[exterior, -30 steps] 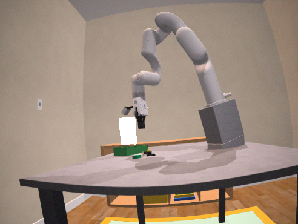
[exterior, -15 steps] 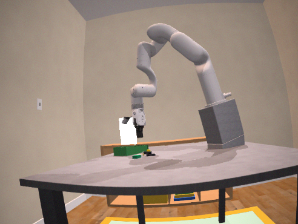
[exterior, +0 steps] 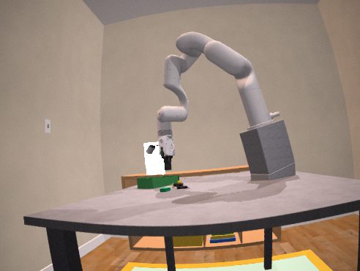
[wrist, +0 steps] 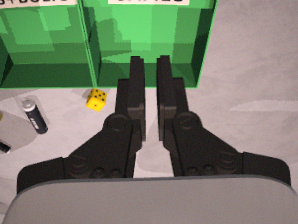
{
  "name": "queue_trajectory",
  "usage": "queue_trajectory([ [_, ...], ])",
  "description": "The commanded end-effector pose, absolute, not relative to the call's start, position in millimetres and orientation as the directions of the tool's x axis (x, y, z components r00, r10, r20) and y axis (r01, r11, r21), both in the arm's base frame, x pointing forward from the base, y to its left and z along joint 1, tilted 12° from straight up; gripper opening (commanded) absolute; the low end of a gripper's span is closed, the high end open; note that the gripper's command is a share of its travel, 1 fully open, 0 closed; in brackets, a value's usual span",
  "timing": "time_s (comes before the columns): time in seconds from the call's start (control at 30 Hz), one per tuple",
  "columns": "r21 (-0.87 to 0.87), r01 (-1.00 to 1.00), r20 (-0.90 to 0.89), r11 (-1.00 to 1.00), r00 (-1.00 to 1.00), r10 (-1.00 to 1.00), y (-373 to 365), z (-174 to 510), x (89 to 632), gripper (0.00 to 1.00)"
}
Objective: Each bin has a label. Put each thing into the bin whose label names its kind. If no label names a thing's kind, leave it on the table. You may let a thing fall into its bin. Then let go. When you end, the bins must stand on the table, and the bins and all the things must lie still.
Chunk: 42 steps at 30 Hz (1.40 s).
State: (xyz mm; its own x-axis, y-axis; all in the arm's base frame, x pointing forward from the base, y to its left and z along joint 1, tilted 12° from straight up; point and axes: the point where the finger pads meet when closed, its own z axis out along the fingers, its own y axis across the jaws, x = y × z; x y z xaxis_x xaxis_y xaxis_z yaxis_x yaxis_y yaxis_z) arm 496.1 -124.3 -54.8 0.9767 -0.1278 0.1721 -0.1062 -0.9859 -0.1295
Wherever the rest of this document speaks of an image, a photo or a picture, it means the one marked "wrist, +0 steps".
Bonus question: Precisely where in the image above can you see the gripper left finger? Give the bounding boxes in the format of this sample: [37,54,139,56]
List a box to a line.
[17,56,146,194]

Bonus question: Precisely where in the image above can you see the green open-top bin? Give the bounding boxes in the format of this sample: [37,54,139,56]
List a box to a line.
[0,0,218,89]

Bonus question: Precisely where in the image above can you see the black aa battery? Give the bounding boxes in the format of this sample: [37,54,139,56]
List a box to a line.
[22,100,48,134]

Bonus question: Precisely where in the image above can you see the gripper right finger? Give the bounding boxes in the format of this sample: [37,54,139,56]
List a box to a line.
[156,55,291,186]

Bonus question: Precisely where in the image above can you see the black aaa battery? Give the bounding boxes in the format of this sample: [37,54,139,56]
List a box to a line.
[0,142,11,154]

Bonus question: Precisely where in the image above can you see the yellow die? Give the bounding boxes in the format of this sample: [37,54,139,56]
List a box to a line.
[86,88,107,111]

